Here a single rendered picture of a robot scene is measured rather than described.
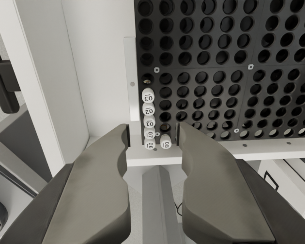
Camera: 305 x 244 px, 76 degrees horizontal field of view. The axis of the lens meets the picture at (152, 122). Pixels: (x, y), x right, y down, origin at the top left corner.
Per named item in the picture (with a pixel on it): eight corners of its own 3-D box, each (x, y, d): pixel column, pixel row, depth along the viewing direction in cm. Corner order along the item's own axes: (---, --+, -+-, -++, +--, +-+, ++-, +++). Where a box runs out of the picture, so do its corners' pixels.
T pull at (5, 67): (10, 110, 20) (2, 116, 19) (-22, 31, 17) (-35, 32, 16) (46, 108, 21) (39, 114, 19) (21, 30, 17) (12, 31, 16)
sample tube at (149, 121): (143, 100, 24) (143, 118, 20) (153, 100, 24) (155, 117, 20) (143, 110, 25) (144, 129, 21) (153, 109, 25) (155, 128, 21)
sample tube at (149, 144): (144, 129, 26) (144, 150, 22) (144, 121, 25) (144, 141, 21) (153, 129, 26) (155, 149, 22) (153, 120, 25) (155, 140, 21)
